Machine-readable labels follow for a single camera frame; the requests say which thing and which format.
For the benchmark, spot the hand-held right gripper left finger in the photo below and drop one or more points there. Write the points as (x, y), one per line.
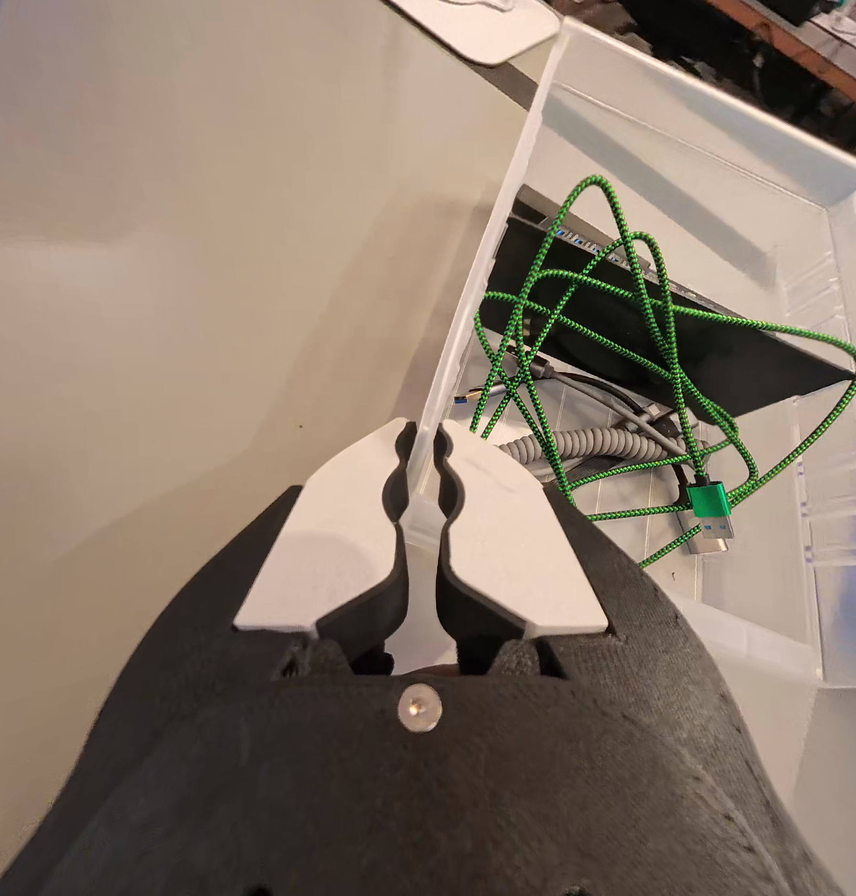
(323, 560)

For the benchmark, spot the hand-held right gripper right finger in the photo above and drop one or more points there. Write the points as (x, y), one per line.
(519, 560)

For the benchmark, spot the black USB hub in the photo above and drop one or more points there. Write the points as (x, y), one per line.
(610, 329)

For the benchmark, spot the clear plastic bin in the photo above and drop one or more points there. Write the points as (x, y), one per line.
(749, 175)

